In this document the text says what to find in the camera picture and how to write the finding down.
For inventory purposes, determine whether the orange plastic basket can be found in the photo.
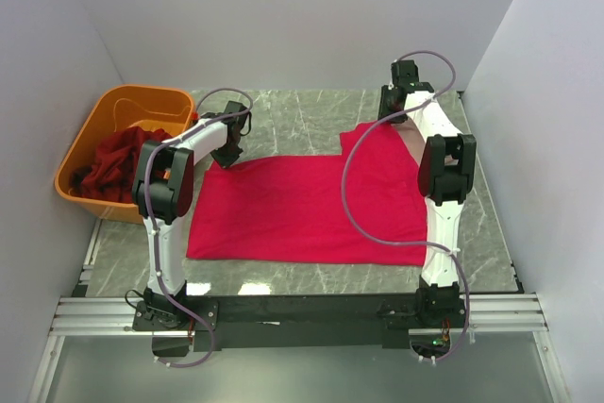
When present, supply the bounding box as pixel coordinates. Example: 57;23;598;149
55;85;195;224

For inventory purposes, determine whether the black base beam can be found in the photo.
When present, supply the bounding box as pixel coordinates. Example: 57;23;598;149
132;290;467;350

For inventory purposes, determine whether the bright pink t shirt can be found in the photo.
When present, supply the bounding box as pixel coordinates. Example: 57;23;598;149
186;123;427;266

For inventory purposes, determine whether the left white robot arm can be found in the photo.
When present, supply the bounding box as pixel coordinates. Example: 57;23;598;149
131;101;251;316

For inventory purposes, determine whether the dark red t shirt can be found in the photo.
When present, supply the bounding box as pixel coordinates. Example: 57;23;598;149
70;126;172;204

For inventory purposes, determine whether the folded light pink t shirt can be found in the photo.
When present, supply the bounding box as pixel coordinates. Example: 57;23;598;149
395;120;425;164

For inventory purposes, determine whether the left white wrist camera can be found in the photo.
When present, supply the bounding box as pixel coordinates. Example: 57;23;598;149
190;112;215;128

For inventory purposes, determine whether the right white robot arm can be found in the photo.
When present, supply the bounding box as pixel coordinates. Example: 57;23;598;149
377;53;477;327

